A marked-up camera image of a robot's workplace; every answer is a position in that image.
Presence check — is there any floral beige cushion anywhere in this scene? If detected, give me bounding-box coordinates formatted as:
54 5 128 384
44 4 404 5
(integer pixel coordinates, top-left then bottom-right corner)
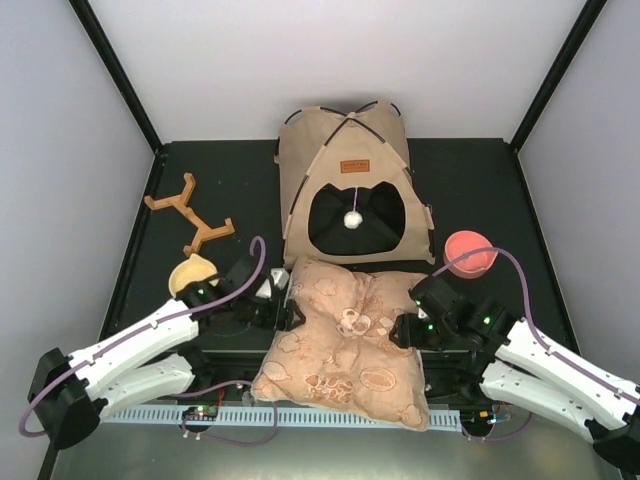
251 257 430 431

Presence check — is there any yellow pet bowl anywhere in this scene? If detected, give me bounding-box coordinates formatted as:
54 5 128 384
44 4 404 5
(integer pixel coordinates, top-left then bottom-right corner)
168 253 219 298

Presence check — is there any pink pet bowl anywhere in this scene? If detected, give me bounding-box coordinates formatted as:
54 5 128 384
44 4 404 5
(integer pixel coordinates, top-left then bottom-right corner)
442 229 499 281

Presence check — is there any beige fabric pet tent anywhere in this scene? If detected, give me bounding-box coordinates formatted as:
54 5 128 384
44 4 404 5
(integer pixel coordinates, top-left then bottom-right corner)
274 101 435 266

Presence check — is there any wooden bowl stand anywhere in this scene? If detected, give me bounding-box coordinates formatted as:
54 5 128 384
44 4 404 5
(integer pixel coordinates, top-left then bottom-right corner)
143 172 235 257

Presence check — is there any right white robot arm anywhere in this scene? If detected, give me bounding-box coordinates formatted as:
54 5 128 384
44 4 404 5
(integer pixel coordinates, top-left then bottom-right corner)
389 277 639 475

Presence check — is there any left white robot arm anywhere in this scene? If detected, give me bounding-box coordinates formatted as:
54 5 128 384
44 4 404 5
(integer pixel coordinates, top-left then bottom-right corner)
27 254 306 450

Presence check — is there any small green circuit board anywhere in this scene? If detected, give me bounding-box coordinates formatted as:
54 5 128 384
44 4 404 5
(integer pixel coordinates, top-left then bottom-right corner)
182 405 218 421

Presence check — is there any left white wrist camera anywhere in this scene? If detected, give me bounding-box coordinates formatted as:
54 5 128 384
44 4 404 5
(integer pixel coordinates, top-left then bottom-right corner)
254 268 290 300

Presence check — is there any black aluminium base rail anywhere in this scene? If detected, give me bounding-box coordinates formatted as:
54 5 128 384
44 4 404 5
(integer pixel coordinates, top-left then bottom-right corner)
124 349 601 406

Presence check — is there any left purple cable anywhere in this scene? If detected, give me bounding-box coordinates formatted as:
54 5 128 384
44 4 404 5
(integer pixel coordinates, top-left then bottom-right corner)
18 236 267 439

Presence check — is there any light blue slotted cable duct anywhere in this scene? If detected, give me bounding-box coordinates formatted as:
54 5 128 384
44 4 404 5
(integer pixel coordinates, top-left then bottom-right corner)
102 405 463 434

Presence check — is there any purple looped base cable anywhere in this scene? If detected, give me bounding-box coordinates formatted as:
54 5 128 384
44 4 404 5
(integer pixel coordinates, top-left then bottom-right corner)
180 382 282 446

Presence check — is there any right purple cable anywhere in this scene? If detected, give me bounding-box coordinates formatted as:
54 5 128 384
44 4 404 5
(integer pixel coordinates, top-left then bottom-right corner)
432 248 640 401

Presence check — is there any left black frame post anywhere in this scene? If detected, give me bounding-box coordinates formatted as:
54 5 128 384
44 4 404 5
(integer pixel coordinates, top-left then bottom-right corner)
68 0 163 154

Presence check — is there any black frame post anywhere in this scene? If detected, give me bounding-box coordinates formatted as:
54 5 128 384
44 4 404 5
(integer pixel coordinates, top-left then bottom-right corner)
68 0 163 154
509 0 608 154

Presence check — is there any right black frame post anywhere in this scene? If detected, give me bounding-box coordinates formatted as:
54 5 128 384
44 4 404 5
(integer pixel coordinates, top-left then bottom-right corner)
509 0 608 154

